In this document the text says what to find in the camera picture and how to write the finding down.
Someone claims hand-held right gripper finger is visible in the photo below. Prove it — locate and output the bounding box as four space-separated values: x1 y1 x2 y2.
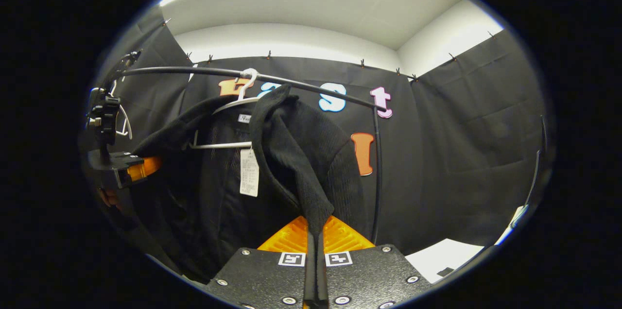
204 215 317 309
317 215 432 309

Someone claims black jacket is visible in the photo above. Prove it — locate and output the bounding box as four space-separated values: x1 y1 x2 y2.
131 84 370 283

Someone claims white clothes hanger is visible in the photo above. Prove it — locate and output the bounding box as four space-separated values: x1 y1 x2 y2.
189 68 261 150
109 78 133 140

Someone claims black clothes rack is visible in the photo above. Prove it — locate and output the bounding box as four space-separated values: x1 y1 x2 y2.
114 66 387 246

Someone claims white cabinet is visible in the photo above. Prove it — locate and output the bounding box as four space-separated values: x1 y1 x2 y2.
404 238 485 284

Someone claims black backdrop cloth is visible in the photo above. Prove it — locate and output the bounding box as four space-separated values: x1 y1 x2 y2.
80 5 554 275

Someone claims row of small backdrop clips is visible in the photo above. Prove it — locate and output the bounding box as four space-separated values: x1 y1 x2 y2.
163 17 496 81

